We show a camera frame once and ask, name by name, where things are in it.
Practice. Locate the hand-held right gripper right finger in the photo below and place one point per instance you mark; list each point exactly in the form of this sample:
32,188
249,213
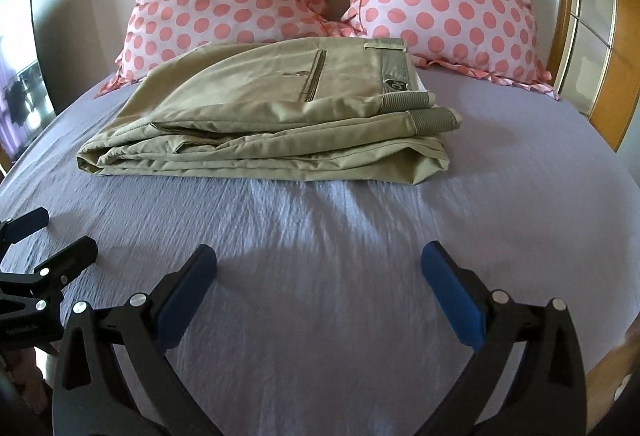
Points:
452,296

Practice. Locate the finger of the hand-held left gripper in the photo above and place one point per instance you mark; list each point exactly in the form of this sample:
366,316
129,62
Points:
29,221
67,257

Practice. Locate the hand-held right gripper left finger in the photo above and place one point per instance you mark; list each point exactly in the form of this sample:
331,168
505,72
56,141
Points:
186,296

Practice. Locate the khaki pants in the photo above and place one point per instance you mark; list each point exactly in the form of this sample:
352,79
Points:
280,116

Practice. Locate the purple bed sheet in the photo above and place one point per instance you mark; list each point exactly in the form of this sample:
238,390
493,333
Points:
320,236

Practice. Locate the wooden headboard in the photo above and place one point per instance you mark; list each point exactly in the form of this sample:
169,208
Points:
600,16

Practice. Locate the dark wall picture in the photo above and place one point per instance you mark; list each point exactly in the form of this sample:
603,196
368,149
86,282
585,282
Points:
22,101

